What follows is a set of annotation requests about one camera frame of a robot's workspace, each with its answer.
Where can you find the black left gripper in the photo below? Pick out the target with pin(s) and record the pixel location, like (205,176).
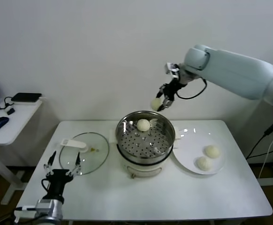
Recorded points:
(59,181)

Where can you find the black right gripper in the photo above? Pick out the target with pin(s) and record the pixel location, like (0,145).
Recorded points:
(172,88)

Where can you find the white steamed baozi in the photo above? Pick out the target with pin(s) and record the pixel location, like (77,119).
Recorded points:
(204,163)
(212,151)
(142,125)
(155,104)

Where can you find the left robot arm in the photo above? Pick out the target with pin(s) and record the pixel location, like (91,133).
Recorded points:
(48,208)

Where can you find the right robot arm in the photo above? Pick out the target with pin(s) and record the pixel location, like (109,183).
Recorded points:
(232,70)

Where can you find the steel steamer basket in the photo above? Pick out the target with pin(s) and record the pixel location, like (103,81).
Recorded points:
(148,145)

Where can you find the glass pot lid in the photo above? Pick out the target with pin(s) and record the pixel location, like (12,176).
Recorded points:
(80,145)

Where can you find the white side desk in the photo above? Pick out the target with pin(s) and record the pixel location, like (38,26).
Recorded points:
(14,126)

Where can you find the white plate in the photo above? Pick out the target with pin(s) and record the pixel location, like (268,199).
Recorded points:
(190,161)

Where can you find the small black adapter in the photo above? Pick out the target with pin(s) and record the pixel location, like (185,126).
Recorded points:
(10,111)

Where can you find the black flat box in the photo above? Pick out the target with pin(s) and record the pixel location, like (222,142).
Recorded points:
(26,97)

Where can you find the white electric cooker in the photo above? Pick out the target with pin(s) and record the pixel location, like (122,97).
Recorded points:
(143,170)

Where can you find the white desk with foot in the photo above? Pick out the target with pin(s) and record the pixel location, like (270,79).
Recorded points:
(270,181)

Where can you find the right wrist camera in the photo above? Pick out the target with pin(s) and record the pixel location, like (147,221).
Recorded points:
(173,69)

